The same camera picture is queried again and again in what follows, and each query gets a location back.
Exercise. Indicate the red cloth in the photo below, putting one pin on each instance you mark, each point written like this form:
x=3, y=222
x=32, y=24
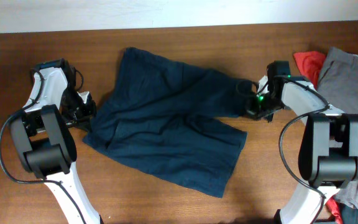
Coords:
x=310, y=64

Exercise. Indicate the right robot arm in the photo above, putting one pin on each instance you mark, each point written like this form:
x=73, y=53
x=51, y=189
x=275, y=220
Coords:
x=328, y=156

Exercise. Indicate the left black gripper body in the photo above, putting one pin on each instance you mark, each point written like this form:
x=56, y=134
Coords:
x=75, y=111

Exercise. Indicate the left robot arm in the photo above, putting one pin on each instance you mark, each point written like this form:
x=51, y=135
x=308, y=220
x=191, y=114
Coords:
x=44, y=144

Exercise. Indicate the navy blue shorts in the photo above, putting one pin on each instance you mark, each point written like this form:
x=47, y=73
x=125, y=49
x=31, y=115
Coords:
x=164, y=119

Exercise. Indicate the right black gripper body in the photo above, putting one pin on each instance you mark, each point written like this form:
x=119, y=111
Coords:
x=262, y=106

